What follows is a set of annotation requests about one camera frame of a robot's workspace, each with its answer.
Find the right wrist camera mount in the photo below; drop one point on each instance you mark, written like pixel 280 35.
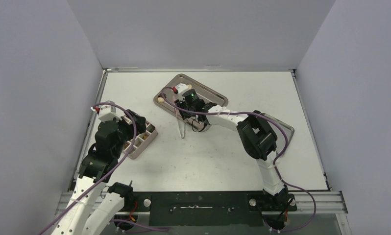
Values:
pixel 180 88

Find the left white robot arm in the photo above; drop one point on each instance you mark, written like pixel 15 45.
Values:
pixel 92 179

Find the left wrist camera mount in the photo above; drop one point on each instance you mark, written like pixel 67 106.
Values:
pixel 105 110

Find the cream round swirl chocolate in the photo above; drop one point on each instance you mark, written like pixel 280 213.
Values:
pixel 160 100

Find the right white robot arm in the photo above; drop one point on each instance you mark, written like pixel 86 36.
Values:
pixel 258 138

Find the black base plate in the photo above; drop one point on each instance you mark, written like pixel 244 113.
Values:
pixel 211 208

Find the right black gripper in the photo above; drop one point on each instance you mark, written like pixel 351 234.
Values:
pixel 189 114

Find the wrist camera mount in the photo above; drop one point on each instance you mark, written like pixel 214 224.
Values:
pixel 105 110
pixel 180 88

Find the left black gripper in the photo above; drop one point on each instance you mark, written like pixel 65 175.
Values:
pixel 140 124

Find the metal tin lid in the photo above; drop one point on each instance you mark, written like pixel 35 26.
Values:
pixel 288 130

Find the steel chocolate tray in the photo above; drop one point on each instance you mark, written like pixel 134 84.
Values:
pixel 203 92

